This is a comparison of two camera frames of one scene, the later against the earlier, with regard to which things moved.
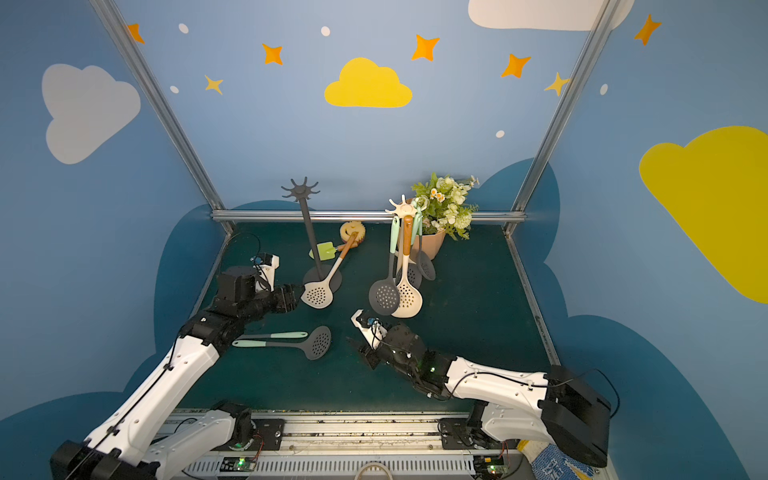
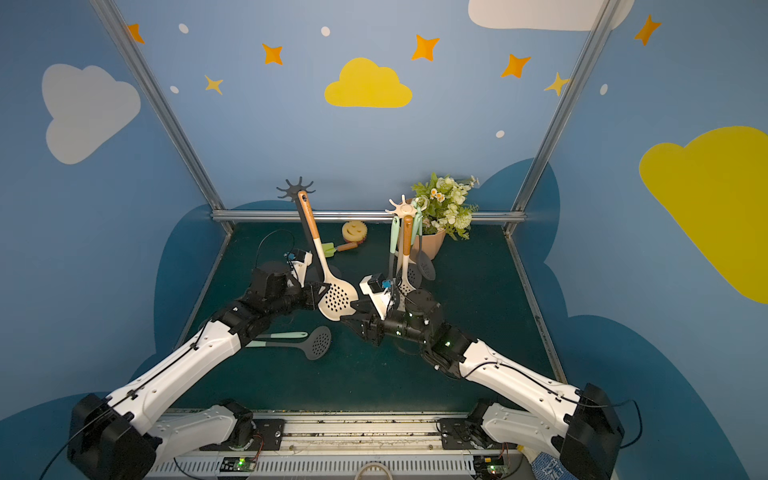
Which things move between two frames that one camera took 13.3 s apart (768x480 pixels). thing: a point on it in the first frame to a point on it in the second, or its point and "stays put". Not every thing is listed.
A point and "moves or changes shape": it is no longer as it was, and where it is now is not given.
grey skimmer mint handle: x=423 y=259 stays put
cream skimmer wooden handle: x=410 y=297 stays put
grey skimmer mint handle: x=316 y=343 stays put
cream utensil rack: x=402 y=210 stays put
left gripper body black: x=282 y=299 to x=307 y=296
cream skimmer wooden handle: x=319 y=294 moves or changes shape
